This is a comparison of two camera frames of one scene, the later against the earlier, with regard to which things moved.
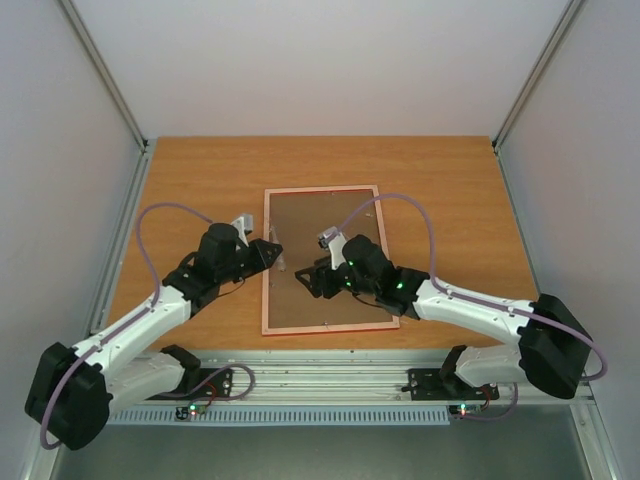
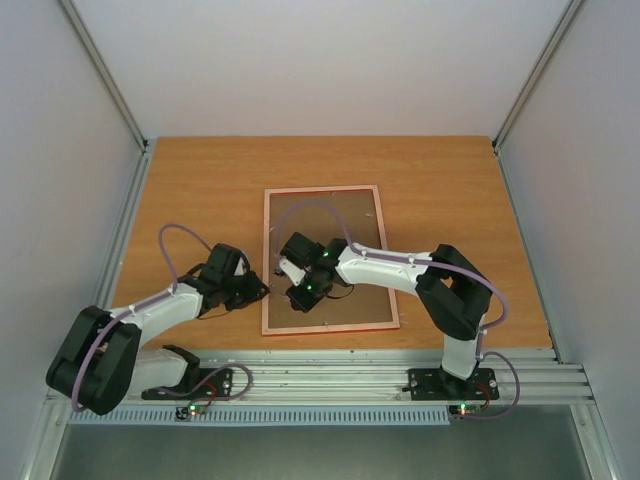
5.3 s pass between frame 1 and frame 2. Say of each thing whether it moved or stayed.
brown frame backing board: stayed
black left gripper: moved
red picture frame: stayed
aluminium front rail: stayed
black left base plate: stayed
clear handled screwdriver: moved
